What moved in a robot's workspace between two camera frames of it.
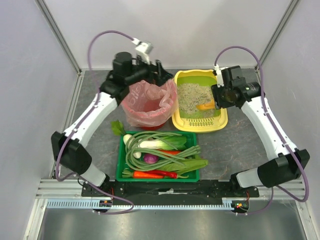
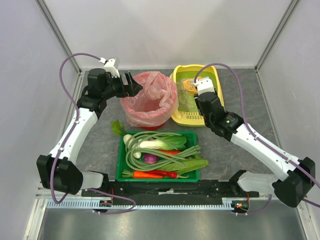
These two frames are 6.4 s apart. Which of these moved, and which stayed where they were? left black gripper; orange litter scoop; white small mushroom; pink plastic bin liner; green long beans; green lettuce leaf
Moved: orange litter scoop; left black gripper
Stayed: white small mushroom; green lettuce leaf; green long beans; pink plastic bin liner
